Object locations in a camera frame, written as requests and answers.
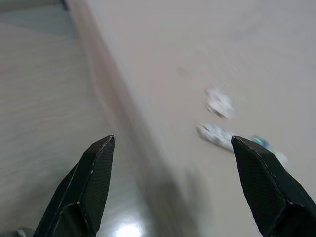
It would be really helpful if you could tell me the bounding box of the crumpled white paper ball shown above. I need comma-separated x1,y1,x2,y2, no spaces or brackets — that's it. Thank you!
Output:
204,86,236,120

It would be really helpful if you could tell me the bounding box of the long crumpled white wrapper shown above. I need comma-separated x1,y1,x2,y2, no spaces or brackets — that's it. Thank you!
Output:
196,123,235,152

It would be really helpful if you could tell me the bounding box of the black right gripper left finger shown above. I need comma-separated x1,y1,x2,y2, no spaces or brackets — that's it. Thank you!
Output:
33,134,116,237

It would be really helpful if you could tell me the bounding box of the white holographic wrapper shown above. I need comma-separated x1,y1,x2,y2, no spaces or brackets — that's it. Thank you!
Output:
250,134,289,163

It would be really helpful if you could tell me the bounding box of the cream sheeted bed mattress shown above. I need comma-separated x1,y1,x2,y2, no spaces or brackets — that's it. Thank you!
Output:
65,0,316,237

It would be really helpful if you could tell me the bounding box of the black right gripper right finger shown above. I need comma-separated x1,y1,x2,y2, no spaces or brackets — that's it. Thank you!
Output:
230,135,316,237

